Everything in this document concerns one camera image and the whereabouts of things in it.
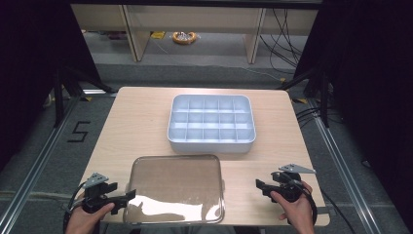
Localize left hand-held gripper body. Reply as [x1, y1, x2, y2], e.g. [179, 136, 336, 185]
[81, 172, 119, 215]

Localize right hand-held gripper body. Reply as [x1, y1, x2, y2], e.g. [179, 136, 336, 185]
[271, 163, 317, 204]

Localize clear plastic lid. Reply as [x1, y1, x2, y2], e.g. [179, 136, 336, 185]
[123, 154, 226, 225]

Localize person's right hand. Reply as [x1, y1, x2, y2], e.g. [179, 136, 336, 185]
[270, 180, 316, 234]

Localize person's left hand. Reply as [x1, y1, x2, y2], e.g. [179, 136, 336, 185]
[64, 202, 116, 234]

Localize white compartment box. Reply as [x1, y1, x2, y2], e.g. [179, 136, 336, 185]
[167, 94, 257, 154]

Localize black metal stand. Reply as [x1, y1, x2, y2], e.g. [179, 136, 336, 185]
[276, 67, 331, 129]
[53, 65, 117, 129]

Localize black curtain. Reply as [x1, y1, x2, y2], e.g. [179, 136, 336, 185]
[0, 0, 102, 174]
[293, 0, 413, 225]

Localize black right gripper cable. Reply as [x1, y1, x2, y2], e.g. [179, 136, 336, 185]
[300, 185, 357, 234]

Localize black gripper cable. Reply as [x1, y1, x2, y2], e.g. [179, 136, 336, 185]
[300, 185, 357, 234]
[62, 180, 90, 234]

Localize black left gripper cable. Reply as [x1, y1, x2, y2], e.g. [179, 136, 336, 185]
[62, 180, 90, 234]

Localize aluminium floor rail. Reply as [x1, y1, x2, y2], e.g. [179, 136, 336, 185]
[306, 97, 386, 234]
[0, 95, 83, 234]

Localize black floor cables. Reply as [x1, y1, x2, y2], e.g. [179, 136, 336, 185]
[294, 106, 344, 129]

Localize bundle of black cables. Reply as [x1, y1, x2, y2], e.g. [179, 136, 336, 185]
[258, 8, 308, 75]

